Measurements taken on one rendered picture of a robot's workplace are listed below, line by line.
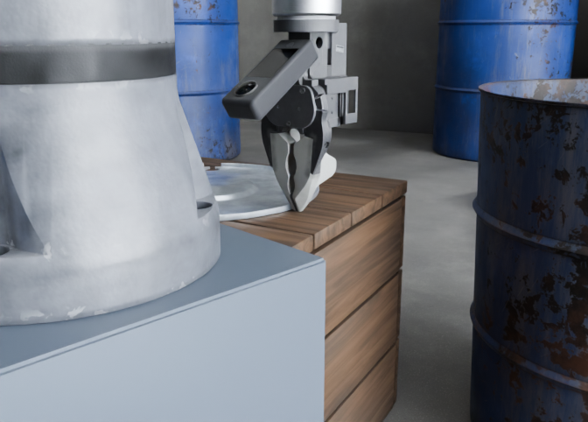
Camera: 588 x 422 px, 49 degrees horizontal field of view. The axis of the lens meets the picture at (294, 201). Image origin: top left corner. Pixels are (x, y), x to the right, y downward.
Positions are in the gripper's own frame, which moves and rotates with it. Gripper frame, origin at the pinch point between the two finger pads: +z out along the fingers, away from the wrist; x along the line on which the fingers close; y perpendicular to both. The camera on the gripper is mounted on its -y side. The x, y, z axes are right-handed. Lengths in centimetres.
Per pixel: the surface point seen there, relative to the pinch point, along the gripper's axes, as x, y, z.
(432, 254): 28, 88, 37
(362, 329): -4.1, 8.6, 17.9
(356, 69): 168, 251, 3
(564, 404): -26.9, 17.0, 23.3
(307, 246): -7.1, -6.2, 2.3
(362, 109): 164, 252, 25
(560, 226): -24.5, 16.5, 2.0
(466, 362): -4, 41, 36
